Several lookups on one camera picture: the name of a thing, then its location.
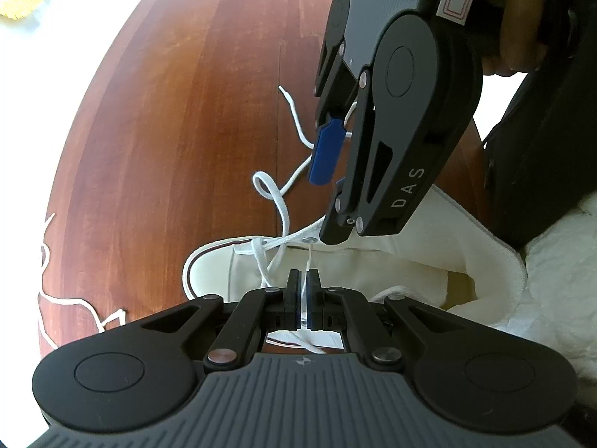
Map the person's right hand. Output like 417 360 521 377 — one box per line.
484 0 548 77

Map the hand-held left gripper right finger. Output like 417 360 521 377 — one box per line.
306 268 468 374

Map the white threaded shoelace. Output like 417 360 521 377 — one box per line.
251 85 360 354

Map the cream high-top canvas shoe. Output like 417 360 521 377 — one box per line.
183 182 525 353

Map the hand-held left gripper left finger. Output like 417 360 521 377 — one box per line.
140 268 302 374

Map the loose white shoelace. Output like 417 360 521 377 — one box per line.
35 212 126 351

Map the white fleece cloth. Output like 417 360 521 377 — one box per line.
504 210 597 369

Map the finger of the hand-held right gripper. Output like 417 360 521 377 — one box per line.
320 71 468 246
308 40 361 186

